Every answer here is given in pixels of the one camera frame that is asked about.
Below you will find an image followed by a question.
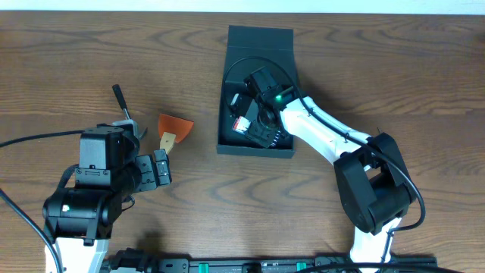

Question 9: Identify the orange scraper wooden handle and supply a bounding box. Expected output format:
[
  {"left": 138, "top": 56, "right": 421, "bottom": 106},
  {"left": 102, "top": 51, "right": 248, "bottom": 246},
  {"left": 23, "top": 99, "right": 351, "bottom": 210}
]
[{"left": 158, "top": 114, "right": 194, "bottom": 154}]

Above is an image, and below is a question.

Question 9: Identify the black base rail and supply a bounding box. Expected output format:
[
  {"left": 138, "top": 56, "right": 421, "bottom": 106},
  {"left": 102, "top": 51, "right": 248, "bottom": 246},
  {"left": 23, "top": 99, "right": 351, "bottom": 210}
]
[{"left": 99, "top": 248, "right": 445, "bottom": 273}]

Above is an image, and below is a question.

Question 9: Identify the blue precision screwdriver set case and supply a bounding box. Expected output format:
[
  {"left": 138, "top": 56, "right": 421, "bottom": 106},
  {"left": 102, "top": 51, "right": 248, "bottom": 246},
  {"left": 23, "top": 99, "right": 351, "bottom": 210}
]
[{"left": 232, "top": 116, "right": 252, "bottom": 134}]

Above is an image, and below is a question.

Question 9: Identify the hammer with black grip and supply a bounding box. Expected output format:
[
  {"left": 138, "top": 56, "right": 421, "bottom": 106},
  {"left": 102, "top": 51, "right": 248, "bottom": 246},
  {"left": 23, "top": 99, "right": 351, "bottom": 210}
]
[{"left": 112, "top": 84, "right": 148, "bottom": 140}]

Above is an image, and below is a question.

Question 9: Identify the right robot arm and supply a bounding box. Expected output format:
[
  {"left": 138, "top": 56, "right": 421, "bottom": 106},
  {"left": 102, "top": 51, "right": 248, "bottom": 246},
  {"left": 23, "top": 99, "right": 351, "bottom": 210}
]
[{"left": 226, "top": 87, "right": 422, "bottom": 263}]

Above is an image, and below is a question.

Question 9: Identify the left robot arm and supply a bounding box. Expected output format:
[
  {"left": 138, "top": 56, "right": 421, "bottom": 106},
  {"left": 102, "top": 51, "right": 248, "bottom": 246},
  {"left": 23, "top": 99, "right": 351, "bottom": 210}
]
[{"left": 42, "top": 148, "right": 172, "bottom": 272}]

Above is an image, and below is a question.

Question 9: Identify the dark green open box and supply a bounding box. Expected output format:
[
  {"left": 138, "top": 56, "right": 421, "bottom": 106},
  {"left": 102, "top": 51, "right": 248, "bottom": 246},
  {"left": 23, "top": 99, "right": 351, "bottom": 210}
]
[{"left": 216, "top": 25, "right": 298, "bottom": 158}]

